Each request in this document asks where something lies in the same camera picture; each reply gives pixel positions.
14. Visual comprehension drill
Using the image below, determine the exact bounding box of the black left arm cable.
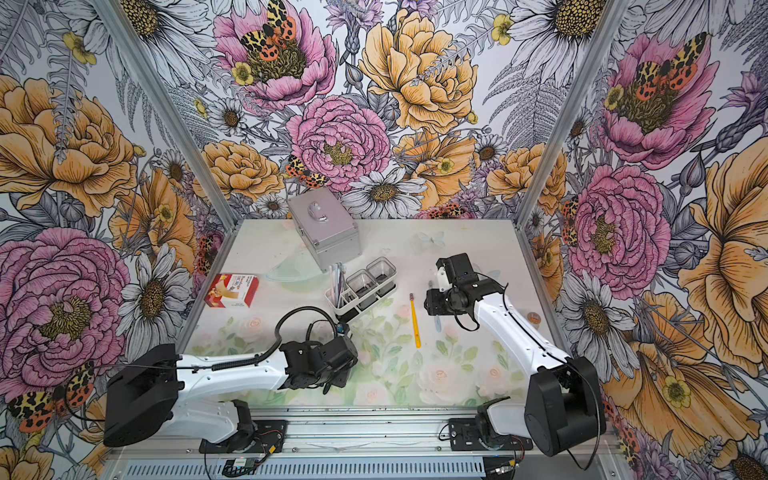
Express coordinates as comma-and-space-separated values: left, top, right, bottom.
209, 305, 343, 371

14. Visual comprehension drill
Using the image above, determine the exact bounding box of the silver aluminium first aid case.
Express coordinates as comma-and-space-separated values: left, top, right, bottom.
288, 187, 362, 272

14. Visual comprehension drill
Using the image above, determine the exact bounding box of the aluminium frame post right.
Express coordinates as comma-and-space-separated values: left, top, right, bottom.
515, 0, 630, 232

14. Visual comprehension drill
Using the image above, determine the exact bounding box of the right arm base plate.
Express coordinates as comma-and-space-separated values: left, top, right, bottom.
447, 418, 534, 453

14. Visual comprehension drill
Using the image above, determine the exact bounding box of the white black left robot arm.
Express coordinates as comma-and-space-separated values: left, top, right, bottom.
103, 336, 358, 452

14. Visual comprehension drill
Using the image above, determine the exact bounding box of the red bandage box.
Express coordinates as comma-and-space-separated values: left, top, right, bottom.
205, 273, 259, 309

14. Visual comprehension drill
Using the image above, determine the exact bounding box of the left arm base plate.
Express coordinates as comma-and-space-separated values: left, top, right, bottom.
198, 420, 288, 455

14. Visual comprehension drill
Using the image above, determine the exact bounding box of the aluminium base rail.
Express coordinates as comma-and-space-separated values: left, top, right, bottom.
101, 407, 626, 479

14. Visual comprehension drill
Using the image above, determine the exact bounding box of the yellow toothbrush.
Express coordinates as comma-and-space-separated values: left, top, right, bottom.
409, 293, 422, 349

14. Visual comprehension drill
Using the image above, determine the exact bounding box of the white clear toothbrush holder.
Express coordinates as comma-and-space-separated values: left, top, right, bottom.
325, 257, 398, 323

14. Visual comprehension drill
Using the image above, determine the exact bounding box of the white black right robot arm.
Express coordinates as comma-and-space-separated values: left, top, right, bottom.
424, 253, 606, 457

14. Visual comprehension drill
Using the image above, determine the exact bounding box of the aluminium frame post left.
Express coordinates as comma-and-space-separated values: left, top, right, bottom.
94, 1, 239, 233

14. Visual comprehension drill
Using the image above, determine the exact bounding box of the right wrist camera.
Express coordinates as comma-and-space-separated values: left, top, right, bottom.
435, 267, 452, 292

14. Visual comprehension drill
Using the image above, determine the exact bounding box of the aluminium frame post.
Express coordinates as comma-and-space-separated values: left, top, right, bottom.
515, 0, 630, 232
94, 1, 239, 233

